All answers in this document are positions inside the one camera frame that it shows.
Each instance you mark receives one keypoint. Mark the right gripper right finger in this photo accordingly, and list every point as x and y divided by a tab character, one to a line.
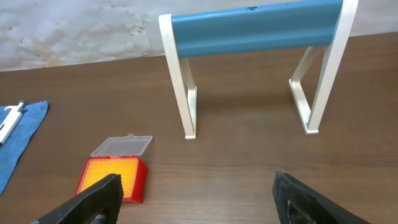
311	196

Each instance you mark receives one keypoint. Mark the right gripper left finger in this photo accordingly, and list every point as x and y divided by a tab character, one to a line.
96	199

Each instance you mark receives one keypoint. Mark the white pipette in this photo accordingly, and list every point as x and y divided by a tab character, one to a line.
11	121

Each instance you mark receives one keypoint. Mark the red and yellow tip box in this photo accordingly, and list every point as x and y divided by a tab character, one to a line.
124	171

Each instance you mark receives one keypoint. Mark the blue cloth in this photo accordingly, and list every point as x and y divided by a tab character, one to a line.
28	124

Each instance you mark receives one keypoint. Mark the white and blue stand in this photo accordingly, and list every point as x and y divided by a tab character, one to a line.
248	31

